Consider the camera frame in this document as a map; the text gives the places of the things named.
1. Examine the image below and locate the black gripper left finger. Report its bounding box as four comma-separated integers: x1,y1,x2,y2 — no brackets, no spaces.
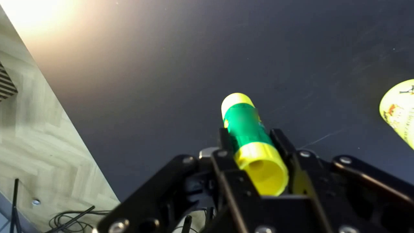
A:
96,126,263,233

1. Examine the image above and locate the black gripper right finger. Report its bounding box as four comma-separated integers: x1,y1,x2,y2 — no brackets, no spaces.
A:
269,126,414,233

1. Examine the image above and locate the yellow green glue stick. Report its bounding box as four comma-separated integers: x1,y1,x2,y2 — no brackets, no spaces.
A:
220,90,291,198

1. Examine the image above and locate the yellow mug cup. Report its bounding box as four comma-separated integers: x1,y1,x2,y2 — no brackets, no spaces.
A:
378,77,414,151

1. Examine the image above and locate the black tripod stand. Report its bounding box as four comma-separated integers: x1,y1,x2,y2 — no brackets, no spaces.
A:
7,176,23,233

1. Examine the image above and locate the striped floor vent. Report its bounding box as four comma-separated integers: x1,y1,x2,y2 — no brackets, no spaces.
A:
0,60,20,102

